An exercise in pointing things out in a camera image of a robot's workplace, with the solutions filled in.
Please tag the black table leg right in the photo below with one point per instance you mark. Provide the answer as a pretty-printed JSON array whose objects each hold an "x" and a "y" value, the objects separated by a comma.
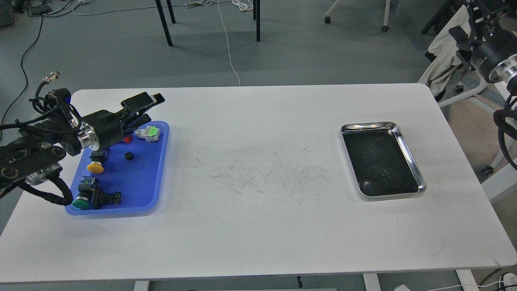
[{"x": 257, "y": 17}]

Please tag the yellow push button switch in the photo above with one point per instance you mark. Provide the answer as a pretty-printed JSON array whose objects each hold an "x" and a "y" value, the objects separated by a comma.
[{"x": 98, "y": 158}]

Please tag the green grey switch module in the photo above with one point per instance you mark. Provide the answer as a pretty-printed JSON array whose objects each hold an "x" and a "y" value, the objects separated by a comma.
[{"x": 149, "y": 134}]

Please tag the black switch block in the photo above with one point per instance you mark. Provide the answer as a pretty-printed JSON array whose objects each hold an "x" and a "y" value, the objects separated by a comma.
[{"x": 101, "y": 198}]

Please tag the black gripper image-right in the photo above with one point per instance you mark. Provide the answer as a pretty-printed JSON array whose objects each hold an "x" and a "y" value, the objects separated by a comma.
[{"x": 495, "y": 58}]

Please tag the blue plastic tray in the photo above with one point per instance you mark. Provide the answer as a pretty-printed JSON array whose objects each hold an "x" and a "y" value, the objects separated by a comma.
[{"x": 138, "y": 180}]

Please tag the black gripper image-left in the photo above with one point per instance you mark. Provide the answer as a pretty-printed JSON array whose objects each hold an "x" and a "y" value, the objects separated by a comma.
[{"x": 102, "y": 129}]

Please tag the silver metal tray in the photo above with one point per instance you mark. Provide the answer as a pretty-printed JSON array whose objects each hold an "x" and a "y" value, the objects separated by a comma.
[{"x": 374, "y": 147}]

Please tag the black table leg left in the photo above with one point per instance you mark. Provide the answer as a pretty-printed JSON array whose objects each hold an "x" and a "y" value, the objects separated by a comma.
[{"x": 162, "y": 16}]

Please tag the green push button switch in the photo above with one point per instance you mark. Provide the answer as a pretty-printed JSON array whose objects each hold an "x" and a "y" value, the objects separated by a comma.
[{"x": 86, "y": 189}]

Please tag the small black gear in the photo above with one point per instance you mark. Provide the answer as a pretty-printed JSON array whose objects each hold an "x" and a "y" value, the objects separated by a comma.
[
  {"x": 383, "y": 174},
  {"x": 128, "y": 155}
]

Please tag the black table leg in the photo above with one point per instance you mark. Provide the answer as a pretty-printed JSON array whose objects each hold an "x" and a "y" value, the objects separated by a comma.
[
  {"x": 162, "y": 16},
  {"x": 257, "y": 17}
]

